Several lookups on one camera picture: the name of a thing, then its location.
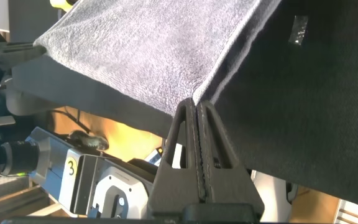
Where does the yellow towel with black trim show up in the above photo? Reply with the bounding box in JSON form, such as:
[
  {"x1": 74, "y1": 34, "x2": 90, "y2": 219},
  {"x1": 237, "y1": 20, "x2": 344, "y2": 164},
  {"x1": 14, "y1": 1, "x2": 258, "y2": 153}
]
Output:
[{"x1": 48, "y1": 0, "x2": 78, "y2": 12}]

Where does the clear tape piece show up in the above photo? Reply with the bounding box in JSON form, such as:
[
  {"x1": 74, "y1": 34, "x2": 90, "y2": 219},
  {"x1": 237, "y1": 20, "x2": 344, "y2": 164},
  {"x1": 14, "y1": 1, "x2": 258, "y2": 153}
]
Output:
[{"x1": 288, "y1": 14, "x2": 310, "y2": 46}]

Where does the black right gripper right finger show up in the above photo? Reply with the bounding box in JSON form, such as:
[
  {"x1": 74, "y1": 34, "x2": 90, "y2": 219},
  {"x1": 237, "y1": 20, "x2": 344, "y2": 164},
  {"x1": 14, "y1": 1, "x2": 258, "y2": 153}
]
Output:
[{"x1": 196, "y1": 99, "x2": 265, "y2": 220}]

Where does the grey towel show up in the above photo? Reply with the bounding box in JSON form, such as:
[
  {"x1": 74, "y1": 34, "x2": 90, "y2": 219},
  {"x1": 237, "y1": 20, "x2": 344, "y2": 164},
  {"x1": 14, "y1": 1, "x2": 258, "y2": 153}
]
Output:
[{"x1": 33, "y1": 0, "x2": 282, "y2": 116}]

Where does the grey white robot base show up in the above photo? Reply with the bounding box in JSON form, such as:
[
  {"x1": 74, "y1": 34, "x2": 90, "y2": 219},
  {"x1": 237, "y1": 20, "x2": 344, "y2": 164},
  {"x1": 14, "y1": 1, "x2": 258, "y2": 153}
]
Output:
[{"x1": 0, "y1": 126, "x2": 157, "y2": 220}]

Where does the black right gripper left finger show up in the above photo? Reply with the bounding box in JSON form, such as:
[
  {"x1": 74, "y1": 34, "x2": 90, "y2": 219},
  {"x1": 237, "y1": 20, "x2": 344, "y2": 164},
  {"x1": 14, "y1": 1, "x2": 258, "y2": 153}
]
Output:
[{"x1": 147, "y1": 98, "x2": 207, "y2": 217}]

